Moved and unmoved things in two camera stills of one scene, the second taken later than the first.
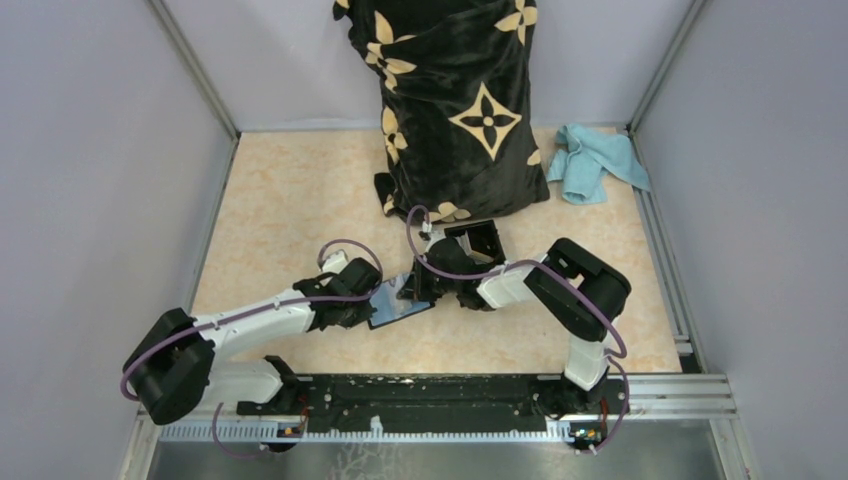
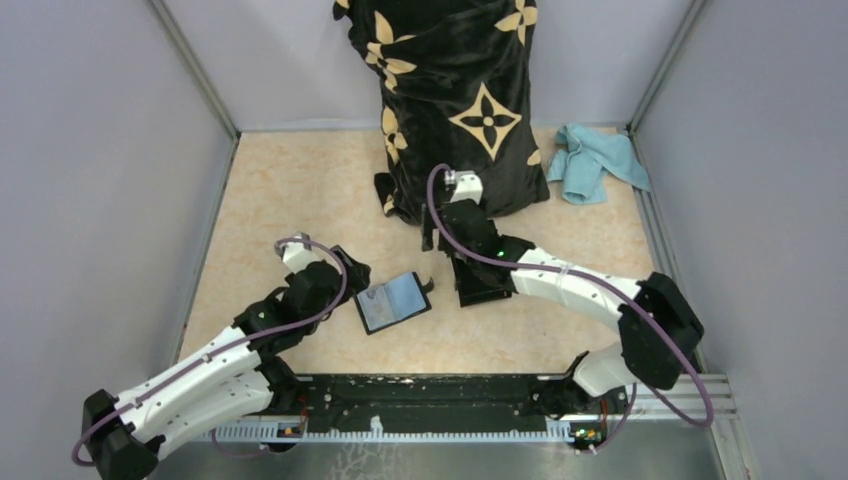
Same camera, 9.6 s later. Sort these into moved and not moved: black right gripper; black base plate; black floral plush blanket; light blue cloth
Moved: black right gripper
Not moved: light blue cloth; black base plate; black floral plush blanket
